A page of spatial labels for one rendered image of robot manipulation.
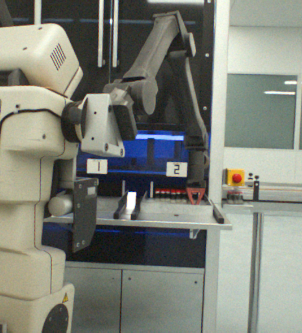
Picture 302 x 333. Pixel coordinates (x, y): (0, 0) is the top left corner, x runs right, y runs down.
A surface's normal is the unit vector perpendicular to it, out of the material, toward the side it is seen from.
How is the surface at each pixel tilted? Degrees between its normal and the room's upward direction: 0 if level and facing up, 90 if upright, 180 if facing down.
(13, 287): 82
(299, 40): 90
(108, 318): 90
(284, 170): 90
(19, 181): 90
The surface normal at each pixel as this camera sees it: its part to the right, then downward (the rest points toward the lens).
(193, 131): -0.29, 0.67
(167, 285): -0.06, 0.05
